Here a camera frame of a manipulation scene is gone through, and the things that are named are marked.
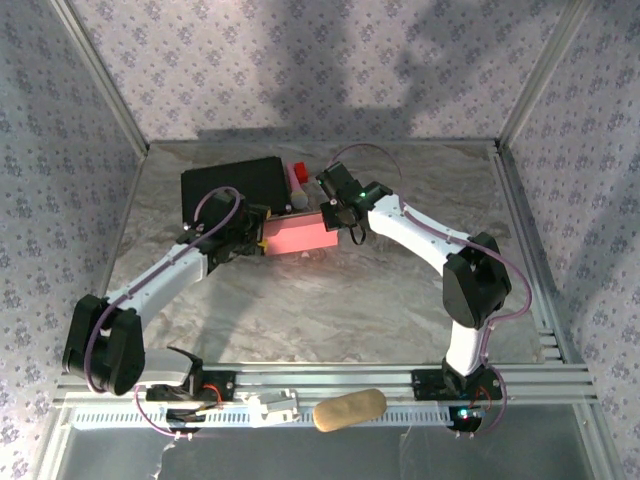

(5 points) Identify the pink paper box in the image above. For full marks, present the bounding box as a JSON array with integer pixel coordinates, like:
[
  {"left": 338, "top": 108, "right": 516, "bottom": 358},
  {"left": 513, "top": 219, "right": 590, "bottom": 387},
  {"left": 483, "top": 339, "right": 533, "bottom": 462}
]
[{"left": 261, "top": 210, "right": 342, "bottom": 259}]

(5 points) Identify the pink white marker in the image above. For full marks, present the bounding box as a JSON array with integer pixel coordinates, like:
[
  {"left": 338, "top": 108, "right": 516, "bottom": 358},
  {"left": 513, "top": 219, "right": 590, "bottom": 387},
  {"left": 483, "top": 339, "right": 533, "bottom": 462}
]
[{"left": 285, "top": 163, "right": 310, "bottom": 211}]

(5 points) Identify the black hard case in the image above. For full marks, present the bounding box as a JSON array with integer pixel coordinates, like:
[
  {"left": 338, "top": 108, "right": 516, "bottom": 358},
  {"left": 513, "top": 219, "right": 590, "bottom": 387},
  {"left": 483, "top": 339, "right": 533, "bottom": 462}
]
[{"left": 180, "top": 155, "right": 294, "bottom": 227}]

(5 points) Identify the white plastic connector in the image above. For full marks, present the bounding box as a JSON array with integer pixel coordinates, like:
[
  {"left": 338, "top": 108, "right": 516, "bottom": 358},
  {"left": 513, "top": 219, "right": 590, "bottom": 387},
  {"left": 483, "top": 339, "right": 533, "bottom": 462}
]
[{"left": 238, "top": 388, "right": 302, "bottom": 429}]

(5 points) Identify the tan oval pad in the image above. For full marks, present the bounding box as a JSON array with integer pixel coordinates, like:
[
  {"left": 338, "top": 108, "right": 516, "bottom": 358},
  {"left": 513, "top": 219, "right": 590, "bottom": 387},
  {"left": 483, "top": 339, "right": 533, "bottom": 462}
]
[{"left": 313, "top": 388, "right": 388, "bottom": 434}]

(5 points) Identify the circuit board with lights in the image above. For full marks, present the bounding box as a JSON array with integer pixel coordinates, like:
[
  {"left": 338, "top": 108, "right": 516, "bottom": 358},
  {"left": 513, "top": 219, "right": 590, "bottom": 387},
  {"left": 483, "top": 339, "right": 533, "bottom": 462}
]
[{"left": 446, "top": 405, "right": 486, "bottom": 434}]

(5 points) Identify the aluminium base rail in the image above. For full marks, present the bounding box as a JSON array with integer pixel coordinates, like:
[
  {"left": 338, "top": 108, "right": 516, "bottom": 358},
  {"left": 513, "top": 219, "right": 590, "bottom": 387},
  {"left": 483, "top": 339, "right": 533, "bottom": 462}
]
[{"left": 54, "top": 363, "right": 599, "bottom": 406}]

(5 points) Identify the aluminium side rail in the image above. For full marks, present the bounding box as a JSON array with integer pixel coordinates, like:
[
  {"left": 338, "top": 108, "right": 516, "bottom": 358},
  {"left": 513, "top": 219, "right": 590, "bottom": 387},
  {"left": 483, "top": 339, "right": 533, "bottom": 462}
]
[{"left": 491, "top": 141, "right": 584, "bottom": 366}]

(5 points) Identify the black wired module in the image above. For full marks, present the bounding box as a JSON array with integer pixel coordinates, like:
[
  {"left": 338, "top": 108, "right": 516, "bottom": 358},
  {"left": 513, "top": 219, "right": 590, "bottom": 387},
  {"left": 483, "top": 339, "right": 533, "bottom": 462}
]
[{"left": 165, "top": 406, "right": 207, "bottom": 433}]

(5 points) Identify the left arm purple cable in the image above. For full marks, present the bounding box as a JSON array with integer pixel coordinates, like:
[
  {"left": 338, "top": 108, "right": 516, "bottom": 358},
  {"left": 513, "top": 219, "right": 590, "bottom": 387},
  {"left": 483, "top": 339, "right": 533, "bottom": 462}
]
[{"left": 83, "top": 185, "right": 245, "bottom": 442}]

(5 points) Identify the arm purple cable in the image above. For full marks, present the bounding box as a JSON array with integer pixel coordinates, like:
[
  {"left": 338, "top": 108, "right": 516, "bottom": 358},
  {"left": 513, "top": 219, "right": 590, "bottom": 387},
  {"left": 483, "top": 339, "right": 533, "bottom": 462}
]
[
  {"left": 83, "top": 185, "right": 245, "bottom": 442},
  {"left": 328, "top": 143, "right": 534, "bottom": 442}
]

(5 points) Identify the aluminium frame post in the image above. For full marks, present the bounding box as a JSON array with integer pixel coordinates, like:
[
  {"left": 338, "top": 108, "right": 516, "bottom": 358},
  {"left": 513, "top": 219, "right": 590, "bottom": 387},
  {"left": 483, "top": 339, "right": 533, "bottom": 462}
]
[
  {"left": 49, "top": 0, "right": 152, "bottom": 154},
  {"left": 496, "top": 0, "right": 597, "bottom": 149}
]

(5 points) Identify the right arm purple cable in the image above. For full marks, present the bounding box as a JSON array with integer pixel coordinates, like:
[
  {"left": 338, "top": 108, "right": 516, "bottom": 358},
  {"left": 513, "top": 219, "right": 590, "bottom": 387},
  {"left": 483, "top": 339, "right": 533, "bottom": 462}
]
[{"left": 328, "top": 143, "right": 534, "bottom": 442}]

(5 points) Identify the white slotted cable duct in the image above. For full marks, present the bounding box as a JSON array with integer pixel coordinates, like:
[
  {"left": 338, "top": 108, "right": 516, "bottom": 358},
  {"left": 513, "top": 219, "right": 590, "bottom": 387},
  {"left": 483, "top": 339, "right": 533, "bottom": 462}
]
[{"left": 72, "top": 403, "right": 452, "bottom": 430}]

